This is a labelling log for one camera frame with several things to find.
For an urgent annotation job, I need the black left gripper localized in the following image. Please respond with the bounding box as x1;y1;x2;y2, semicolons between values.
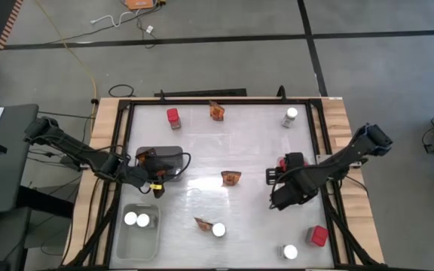
124;157;175;189

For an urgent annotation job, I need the bagel seasoning glass jar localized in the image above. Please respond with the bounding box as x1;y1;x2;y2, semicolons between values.
124;211;139;227
280;107;299;129
277;243;299;260
211;221;228;239
136;213;157;229

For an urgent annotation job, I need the white plastic bin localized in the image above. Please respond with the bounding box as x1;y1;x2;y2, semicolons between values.
276;155;317;206

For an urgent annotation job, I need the dark grey plastic bin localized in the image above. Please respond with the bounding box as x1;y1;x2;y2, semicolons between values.
135;145;185;183

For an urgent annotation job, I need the black cable ring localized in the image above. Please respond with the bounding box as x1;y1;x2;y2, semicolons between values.
108;84;136;99

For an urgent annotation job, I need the yellow floor cable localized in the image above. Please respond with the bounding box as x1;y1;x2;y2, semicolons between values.
35;0;98;102

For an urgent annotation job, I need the black flat bar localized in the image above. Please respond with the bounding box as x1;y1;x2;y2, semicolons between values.
154;87;248;99

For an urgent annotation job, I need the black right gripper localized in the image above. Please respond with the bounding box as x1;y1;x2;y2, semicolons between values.
265;151;320;211

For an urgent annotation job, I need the light grey plastic bin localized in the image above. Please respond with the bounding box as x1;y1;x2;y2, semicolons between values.
115;202;162;261

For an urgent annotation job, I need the grey desk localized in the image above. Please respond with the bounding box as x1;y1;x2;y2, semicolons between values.
0;104;40;216

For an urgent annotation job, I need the white floor cable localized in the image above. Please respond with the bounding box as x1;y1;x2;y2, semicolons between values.
90;10;135;28

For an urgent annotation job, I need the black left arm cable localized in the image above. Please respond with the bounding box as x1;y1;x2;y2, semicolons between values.
141;151;193;195

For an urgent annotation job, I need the light wooden table board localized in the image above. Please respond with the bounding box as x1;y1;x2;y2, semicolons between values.
62;96;386;266

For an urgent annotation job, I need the orange box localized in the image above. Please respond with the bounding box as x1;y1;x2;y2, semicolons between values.
124;0;156;10

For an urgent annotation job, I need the black aluminium table frame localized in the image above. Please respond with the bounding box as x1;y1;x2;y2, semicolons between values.
64;85;386;271

